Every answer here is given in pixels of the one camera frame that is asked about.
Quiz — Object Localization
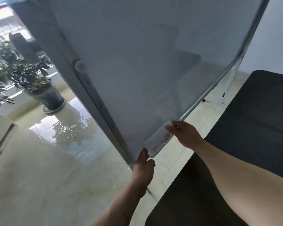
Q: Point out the person's right hand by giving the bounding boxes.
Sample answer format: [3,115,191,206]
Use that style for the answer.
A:
[165,120,205,151]

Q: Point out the person's left hand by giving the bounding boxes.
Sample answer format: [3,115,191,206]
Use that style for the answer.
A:
[132,148,156,189]

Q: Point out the white whiteboard panel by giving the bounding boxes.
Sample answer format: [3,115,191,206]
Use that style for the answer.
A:
[44,0,267,159]

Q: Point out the person's left forearm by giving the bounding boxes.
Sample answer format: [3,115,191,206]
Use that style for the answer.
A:
[91,181,154,226]

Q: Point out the person's right forearm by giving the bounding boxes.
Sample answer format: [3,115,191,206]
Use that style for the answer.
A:
[190,137,283,226]

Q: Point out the black fabric sofa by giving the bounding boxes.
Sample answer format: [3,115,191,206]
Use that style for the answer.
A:
[145,70,283,226]

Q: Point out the plant pot saucer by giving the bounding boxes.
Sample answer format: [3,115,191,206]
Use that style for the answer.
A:
[42,101,67,114]

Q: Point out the grey round stand knob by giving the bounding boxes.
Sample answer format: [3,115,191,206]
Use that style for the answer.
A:
[74,59,87,74]

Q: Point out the dark plant pot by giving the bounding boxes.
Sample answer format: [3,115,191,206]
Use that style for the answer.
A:
[24,82,66,111]

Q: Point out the grey whiteboard stand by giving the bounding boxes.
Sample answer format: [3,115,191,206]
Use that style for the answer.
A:
[12,0,272,202]

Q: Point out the beige low cabinet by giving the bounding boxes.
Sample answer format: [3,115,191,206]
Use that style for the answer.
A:
[0,108,17,149]

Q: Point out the green leafy plant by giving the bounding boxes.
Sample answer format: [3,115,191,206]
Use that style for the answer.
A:
[0,40,54,109]

